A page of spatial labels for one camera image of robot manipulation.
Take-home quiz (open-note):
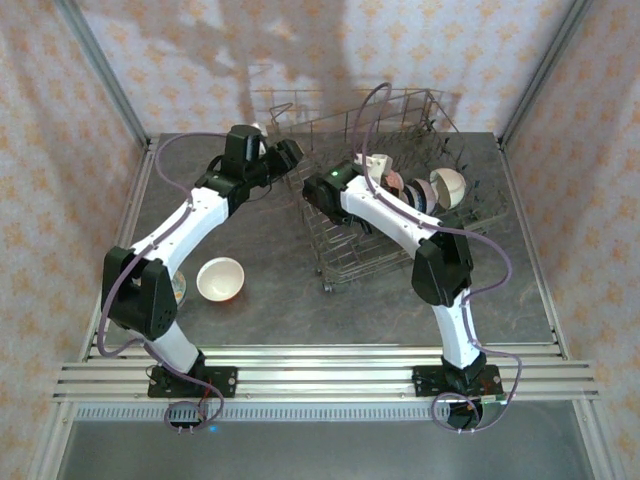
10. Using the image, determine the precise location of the leaf patterned pink bowl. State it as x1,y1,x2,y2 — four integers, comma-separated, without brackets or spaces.
382,169,406,197

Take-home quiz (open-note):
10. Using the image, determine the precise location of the grey wire dish rack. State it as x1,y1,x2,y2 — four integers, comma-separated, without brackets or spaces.
268,87,512,296

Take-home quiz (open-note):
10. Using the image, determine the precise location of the pink floral bowl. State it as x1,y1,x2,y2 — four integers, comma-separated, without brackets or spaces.
415,178,441,211

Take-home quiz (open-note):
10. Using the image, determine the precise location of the cream bowl brown flower print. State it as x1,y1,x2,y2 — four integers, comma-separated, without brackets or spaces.
195,256,246,304

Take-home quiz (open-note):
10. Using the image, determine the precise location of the plain cream bowl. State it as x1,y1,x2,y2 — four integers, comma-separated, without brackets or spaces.
428,167,469,211

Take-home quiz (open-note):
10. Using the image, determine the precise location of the grey metal panel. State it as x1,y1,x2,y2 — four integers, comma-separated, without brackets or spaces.
54,420,596,480

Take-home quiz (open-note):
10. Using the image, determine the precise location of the small black connector box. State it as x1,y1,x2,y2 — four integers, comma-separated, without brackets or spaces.
164,402,211,434

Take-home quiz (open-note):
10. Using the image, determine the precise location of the black electronics module green board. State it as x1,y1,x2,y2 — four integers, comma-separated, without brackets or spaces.
446,392,509,434

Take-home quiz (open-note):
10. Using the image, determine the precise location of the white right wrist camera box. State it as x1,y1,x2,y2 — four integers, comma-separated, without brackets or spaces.
355,153,392,180

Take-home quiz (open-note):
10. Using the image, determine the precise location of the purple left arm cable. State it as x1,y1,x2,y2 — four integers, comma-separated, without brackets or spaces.
96,130,234,435

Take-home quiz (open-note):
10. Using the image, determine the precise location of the aluminium table side rail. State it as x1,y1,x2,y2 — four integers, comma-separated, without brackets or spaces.
497,142,571,361
77,142,157,361

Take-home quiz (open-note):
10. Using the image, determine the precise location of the aluminium frame post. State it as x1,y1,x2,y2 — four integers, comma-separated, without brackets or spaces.
497,0,596,151
52,0,153,149

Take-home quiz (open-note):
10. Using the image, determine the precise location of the aluminium mounting rail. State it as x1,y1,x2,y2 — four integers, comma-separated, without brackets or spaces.
51,343,601,403

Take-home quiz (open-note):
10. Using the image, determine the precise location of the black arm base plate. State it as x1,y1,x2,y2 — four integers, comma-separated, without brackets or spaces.
412,364,503,399
147,365,238,400

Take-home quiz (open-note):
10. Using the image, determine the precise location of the grey slotted cable duct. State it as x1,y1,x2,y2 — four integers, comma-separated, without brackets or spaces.
73,403,454,422

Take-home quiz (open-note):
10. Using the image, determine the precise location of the aluminium frame leg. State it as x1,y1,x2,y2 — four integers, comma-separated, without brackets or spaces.
27,399,76,480
572,399,619,480

